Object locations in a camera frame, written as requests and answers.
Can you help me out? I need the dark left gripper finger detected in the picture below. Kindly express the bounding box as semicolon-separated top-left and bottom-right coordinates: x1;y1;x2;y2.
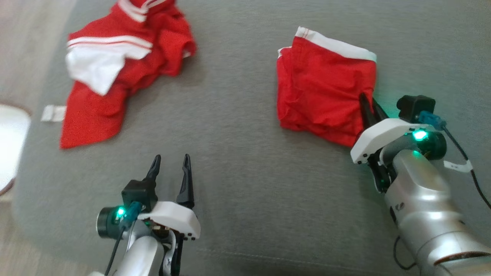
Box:
176;154;195;209
145;154;161;183

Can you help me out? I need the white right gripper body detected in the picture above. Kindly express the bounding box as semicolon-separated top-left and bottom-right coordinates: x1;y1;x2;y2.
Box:
350;118;423;193

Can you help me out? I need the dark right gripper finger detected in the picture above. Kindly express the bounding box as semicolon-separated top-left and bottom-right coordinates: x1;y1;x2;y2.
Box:
371;98;389;124
358;93;379;130

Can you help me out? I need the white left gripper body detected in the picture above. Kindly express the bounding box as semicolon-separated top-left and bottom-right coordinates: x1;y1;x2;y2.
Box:
137;201;201;276

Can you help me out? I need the red shorts white waistband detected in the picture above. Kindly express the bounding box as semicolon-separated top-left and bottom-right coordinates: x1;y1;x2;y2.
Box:
276;26;378;148

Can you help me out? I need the red basketball jersey white trim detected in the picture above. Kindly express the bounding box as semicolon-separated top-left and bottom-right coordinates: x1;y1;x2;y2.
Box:
40;0;197;150

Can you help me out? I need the grey fabric sofa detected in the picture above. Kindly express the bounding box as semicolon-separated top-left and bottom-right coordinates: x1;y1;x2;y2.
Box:
12;0;491;276

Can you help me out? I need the white round side table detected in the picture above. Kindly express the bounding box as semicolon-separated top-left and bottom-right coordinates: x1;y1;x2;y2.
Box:
0;103;32;197

